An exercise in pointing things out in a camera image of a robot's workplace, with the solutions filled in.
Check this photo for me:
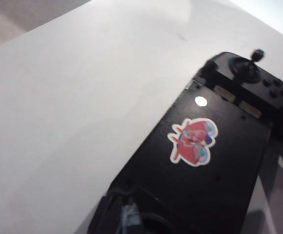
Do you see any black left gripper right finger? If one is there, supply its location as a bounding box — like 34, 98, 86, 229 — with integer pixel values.
120, 195, 143, 234

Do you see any black remote control with sticker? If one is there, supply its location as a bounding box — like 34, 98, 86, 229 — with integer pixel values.
87, 48, 283, 234

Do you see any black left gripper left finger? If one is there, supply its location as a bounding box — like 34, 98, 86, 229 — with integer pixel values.
88, 188, 125, 234

